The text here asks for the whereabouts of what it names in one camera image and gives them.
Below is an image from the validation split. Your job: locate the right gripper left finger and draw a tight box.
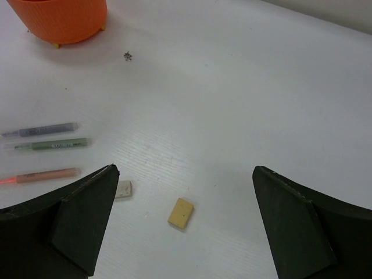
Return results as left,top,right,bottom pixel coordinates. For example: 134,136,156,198
1,164,120,278

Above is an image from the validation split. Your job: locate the tan eraser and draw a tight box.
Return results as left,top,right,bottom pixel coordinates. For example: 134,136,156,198
167,198,195,231

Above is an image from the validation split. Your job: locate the orange round divided container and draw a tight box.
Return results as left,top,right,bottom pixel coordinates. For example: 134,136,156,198
8,0,108,48

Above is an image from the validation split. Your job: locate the grey-white eraser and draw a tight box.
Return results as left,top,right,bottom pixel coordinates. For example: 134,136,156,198
115,180,133,199

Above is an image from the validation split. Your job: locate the purple-grey slim highlighter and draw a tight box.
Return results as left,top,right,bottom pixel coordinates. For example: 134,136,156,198
1,122,78,138

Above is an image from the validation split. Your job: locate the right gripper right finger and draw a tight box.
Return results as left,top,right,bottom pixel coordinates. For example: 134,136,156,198
252,166,371,278

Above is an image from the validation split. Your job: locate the green-grey slim highlighter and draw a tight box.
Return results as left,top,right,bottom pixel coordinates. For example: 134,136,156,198
4,138,92,151

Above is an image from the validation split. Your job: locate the pink-orange slim highlighter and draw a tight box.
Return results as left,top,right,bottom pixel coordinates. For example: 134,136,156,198
1,167,81,184

